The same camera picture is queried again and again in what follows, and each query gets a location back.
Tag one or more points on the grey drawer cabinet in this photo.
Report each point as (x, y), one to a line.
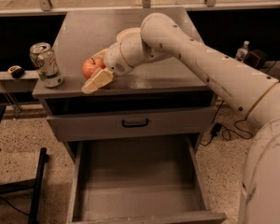
(161, 85)

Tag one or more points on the red apple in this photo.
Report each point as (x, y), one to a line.
(90, 65)

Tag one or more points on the grey upper drawer black handle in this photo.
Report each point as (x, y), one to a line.
(136, 123)

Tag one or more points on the small black and tan object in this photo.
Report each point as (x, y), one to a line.
(16, 71)

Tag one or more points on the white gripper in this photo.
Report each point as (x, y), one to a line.
(114, 59)

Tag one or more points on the green and white soda can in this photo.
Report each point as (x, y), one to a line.
(44, 61)

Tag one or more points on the small black box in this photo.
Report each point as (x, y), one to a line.
(256, 58)

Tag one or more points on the clear plastic water bottle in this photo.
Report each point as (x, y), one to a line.
(242, 52)

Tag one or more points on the grey open lower drawer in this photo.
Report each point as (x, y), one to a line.
(141, 180)

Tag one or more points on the white paper bowl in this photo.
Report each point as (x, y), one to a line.
(127, 33)

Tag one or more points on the black power adapter with cable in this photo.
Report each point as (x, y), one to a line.
(218, 128)

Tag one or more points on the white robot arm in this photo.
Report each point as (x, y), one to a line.
(255, 95)

